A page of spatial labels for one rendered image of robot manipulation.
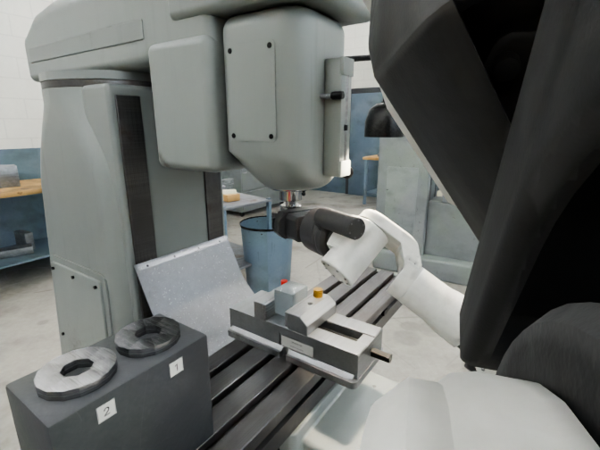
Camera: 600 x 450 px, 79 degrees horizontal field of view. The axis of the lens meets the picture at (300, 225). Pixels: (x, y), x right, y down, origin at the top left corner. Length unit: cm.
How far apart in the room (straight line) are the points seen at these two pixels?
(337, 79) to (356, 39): 740
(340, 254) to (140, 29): 64
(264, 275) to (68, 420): 269
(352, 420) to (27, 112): 459
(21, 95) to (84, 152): 396
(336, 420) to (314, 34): 76
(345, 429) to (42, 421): 56
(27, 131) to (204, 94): 426
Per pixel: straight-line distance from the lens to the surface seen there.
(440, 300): 58
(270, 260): 307
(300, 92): 67
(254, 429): 71
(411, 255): 59
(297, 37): 68
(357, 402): 93
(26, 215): 498
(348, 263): 58
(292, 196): 77
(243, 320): 91
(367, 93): 778
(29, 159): 495
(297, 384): 79
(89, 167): 101
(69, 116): 107
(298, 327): 80
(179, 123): 83
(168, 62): 85
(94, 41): 109
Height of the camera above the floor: 143
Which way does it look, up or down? 15 degrees down
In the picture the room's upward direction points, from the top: straight up
